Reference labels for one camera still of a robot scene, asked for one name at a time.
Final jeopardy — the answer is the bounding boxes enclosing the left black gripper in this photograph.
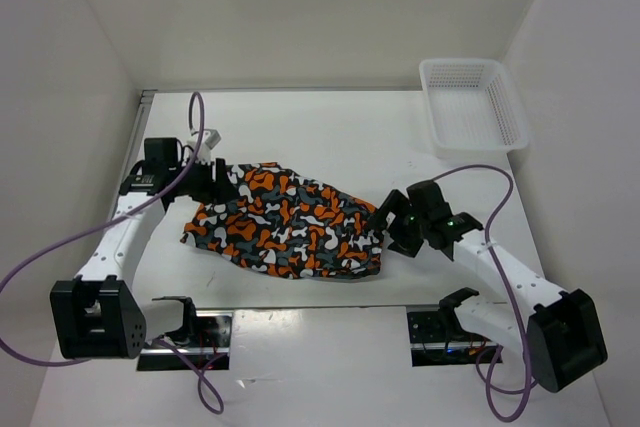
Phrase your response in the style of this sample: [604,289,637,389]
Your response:
[170,154,240,206]

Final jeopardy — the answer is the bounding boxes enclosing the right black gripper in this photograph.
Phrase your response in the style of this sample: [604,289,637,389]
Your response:
[363,189,430,258]

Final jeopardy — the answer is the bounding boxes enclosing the orange camouflage shorts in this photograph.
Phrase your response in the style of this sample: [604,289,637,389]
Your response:
[180,162,384,281]

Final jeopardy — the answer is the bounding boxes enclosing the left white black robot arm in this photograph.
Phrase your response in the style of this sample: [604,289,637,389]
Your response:
[50,129,239,360]

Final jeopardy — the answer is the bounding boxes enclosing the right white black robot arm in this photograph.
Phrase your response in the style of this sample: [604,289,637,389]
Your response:
[368,180,608,393]

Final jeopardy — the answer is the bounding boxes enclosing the white plastic basket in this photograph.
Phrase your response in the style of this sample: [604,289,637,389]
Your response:
[419,58,530,158]

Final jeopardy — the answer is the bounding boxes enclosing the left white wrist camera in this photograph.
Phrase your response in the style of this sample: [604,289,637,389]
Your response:
[187,129,221,164]

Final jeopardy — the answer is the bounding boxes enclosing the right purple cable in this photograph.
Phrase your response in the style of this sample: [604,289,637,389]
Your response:
[429,164,539,421]

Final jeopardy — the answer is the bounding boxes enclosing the purple cable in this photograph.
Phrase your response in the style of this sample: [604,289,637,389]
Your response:
[0,91,234,415]
[429,164,539,421]

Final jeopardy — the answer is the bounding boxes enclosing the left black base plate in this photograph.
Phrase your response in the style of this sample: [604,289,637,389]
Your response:
[136,309,233,372]

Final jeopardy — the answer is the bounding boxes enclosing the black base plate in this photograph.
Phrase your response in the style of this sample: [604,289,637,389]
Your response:
[406,306,496,367]
[136,309,233,372]

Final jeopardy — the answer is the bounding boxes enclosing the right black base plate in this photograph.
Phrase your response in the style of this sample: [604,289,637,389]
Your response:
[406,306,496,367]

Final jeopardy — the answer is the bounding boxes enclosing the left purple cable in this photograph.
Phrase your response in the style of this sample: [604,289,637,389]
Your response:
[0,91,234,415]

